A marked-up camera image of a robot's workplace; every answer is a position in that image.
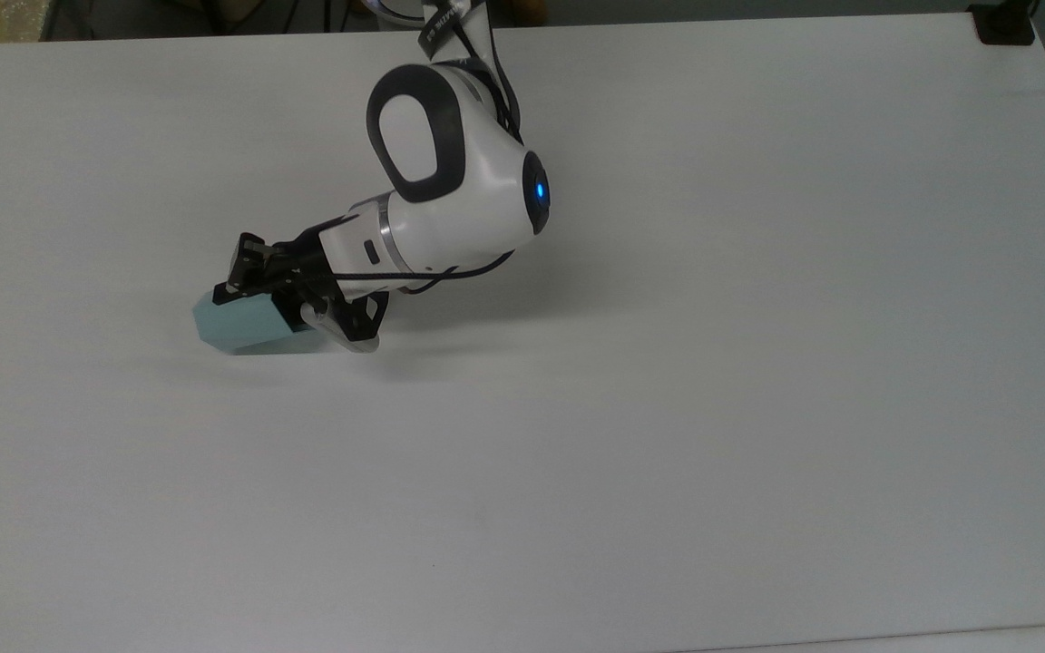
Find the black stand base clamp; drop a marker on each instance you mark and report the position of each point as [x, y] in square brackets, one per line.
[1003, 23]

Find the light teal block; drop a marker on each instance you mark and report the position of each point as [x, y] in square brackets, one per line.
[246, 326]

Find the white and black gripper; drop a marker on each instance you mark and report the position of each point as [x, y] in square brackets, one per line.
[350, 258]

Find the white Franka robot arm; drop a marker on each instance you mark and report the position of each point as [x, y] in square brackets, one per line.
[463, 172]

